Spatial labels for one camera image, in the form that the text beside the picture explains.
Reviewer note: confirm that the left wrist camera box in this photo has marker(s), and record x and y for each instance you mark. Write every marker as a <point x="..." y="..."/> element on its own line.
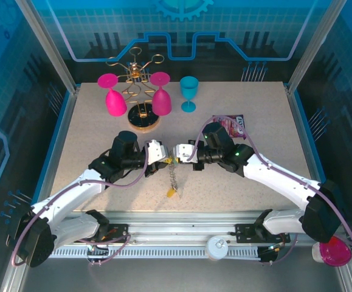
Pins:
<point x="156" y="152"/>

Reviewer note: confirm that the pink lidded cup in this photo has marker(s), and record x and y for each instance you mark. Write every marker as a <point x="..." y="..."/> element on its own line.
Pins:
<point x="335" y="255"/>

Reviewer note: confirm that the aluminium front rail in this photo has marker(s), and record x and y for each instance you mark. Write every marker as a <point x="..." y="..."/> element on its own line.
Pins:
<point x="178" y="222"/>

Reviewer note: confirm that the teal plastic goblet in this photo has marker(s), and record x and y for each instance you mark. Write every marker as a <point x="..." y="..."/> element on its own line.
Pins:
<point x="189" y="88"/>

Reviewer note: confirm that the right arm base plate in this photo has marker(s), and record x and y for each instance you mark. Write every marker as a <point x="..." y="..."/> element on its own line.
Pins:
<point x="244" y="232"/>

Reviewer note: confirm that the pink plastic goblet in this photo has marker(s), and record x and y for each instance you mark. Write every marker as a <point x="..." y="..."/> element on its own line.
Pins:
<point x="161" y="102"/>
<point x="115" y="102"/>

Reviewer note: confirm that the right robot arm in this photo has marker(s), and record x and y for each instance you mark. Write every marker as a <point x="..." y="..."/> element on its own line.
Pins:
<point x="285" y="182"/>

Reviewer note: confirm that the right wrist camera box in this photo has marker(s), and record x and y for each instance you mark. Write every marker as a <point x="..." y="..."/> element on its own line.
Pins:
<point x="184" y="152"/>

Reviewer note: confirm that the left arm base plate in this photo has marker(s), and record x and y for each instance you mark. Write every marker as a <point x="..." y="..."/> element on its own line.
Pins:
<point x="118" y="231"/>

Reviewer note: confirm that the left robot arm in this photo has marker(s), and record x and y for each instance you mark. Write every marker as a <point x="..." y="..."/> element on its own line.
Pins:
<point x="69" y="194"/>

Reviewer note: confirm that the aluminium frame post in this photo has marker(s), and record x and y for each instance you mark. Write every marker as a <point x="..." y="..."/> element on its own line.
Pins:
<point x="315" y="45"/>
<point x="49" y="45"/>

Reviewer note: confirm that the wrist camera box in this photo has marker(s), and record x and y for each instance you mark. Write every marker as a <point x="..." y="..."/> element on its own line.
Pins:
<point x="184" y="152"/>
<point x="156" y="152"/>

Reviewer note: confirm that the aluminium table side rail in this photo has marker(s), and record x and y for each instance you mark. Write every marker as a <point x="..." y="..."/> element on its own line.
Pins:
<point x="56" y="152"/>
<point x="309" y="152"/>

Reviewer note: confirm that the purple candy bag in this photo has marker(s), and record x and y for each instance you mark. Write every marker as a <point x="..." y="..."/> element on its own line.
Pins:
<point x="238" y="129"/>

